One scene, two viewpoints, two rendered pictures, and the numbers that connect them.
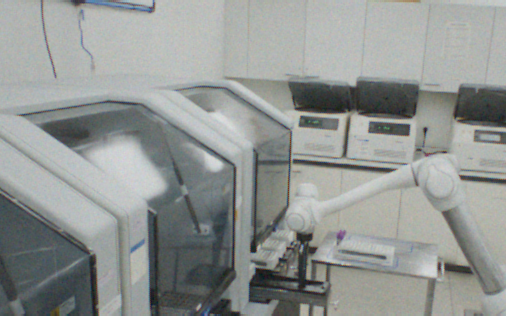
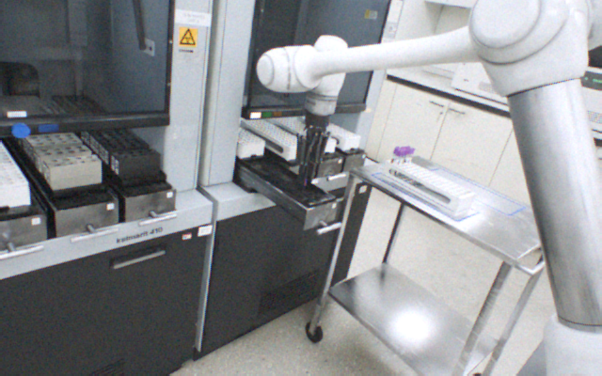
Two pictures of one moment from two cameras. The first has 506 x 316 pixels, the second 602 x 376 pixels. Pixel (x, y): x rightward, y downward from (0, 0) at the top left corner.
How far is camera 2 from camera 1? 1.39 m
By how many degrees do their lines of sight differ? 30
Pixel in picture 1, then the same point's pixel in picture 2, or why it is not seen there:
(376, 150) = not seen: hidden behind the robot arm
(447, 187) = (519, 17)
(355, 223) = (510, 189)
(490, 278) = (578, 288)
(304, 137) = (482, 75)
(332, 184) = (498, 136)
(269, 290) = (253, 176)
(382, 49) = not seen: outside the picture
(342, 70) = not seen: hidden behind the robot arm
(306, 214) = (281, 61)
